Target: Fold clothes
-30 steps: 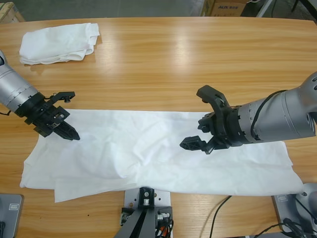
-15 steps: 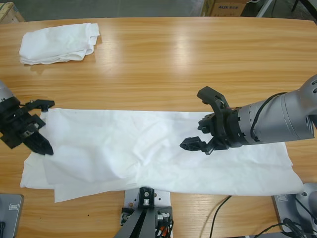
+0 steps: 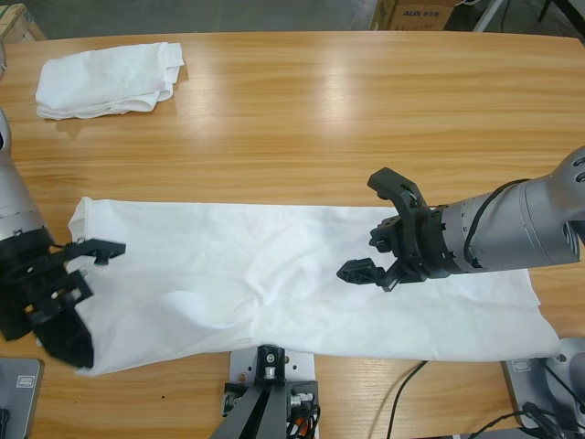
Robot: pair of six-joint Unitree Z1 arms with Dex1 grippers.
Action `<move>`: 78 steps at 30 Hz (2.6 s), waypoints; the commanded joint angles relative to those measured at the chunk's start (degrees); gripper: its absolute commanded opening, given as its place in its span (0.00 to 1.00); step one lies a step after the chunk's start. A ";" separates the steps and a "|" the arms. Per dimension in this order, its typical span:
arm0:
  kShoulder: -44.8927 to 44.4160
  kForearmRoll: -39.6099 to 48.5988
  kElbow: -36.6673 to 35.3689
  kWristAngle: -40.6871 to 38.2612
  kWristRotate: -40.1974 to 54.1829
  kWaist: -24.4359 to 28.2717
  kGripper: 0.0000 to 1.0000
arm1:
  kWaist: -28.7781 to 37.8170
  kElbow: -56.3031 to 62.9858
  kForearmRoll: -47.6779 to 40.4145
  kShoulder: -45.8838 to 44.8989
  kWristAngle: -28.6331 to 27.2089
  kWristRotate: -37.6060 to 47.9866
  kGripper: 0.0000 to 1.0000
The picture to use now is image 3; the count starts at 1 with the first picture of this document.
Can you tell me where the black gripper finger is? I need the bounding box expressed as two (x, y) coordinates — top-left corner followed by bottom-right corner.
(336, 257), (389, 288)
(367, 167), (431, 217)
(61, 237), (128, 267)
(34, 309), (97, 370)

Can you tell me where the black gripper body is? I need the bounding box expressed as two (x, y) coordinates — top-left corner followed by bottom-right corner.
(0, 227), (96, 343)
(367, 205), (459, 294)

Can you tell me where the white Unitree print t-shirt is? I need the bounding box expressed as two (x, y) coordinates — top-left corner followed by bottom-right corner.
(68, 196), (561, 379)

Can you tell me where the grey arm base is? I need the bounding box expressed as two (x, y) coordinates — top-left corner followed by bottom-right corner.
(500, 337), (585, 431)
(0, 356), (46, 439)

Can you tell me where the cardboard box with AUX print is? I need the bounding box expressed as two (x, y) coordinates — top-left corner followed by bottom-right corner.
(391, 0), (458, 31)

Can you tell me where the wooden crate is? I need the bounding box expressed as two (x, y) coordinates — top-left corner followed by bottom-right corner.
(0, 3), (47, 45)

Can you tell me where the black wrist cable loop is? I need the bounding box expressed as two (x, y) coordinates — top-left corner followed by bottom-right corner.
(463, 177), (532, 270)

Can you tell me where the long thin black cable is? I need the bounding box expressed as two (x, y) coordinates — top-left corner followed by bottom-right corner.
(390, 359), (430, 439)

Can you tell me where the white mount block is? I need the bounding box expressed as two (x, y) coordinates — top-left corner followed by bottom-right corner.
(228, 348), (317, 412)

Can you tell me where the dark camera post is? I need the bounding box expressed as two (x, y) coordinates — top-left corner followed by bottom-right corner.
(212, 346), (293, 439)

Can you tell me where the white metal frame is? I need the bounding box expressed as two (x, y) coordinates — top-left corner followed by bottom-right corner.
(473, 0), (516, 33)

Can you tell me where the black base plug cable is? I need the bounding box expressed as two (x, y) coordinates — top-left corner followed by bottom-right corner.
(474, 402), (585, 439)

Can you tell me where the black metal frame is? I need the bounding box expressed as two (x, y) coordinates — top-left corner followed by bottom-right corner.
(537, 0), (585, 45)

